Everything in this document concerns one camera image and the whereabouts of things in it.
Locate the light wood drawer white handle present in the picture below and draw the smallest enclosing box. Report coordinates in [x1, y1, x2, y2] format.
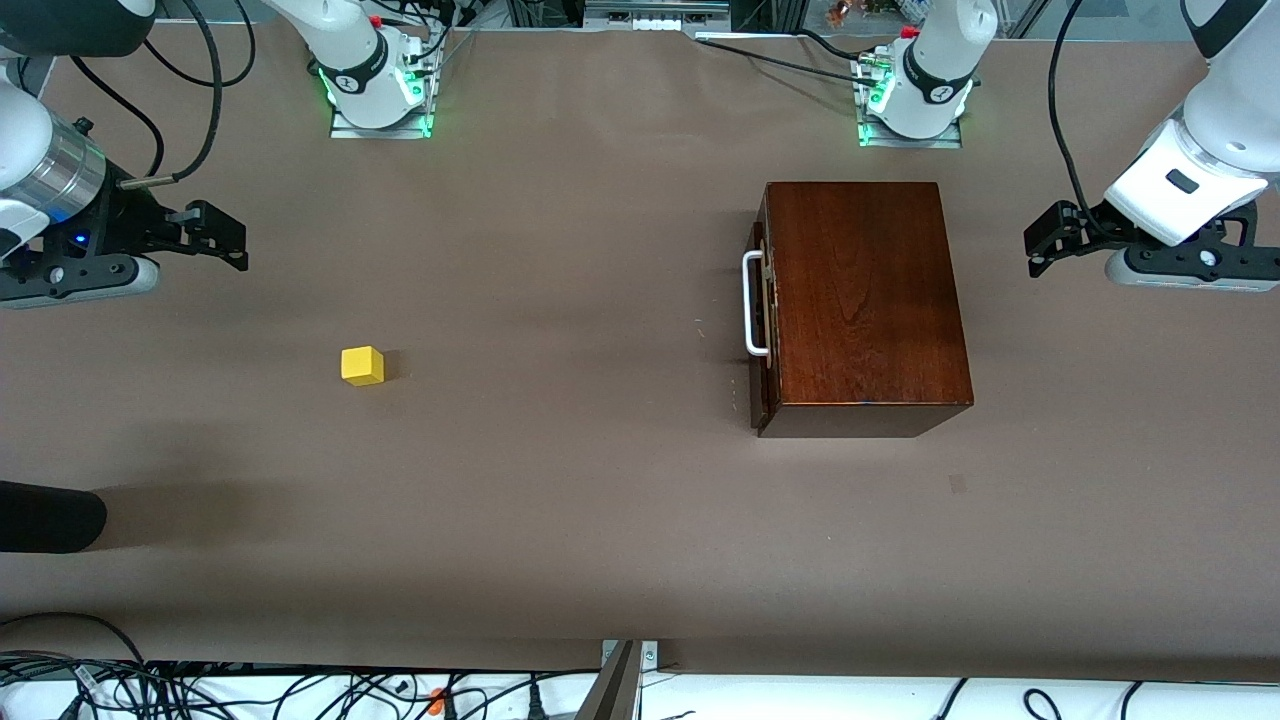
[742, 222, 773, 431]

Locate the dark brown wooden cabinet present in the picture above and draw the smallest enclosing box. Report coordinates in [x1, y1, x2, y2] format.
[757, 181, 974, 439]

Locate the black padded cylinder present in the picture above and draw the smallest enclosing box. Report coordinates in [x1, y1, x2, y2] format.
[0, 480, 108, 554]

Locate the grey socket strip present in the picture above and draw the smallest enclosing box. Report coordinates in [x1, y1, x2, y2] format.
[585, 0, 731, 33]

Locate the dark grey metal bar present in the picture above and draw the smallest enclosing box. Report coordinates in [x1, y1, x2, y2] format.
[575, 640, 643, 720]

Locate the thin black cable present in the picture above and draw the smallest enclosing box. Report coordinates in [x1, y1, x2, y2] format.
[68, 55, 166, 179]

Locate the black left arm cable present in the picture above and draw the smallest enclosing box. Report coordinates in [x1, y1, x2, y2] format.
[1047, 0, 1113, 241]

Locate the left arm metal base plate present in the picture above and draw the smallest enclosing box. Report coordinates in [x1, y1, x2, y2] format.
[857, 50, 964, 149]

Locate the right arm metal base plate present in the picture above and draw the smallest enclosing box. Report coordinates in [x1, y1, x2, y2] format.
[330, 28, 438, 140]

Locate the black table cable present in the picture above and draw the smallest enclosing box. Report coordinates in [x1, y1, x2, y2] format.
[795, 27, 896, 69]
[695, 38, 881, 89]

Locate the black cable loop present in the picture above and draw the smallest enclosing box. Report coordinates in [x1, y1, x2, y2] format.
[0, 612, 151, 669]

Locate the small metal bracket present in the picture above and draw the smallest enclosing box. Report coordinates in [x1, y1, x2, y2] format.
[600, 640, 661, 673]

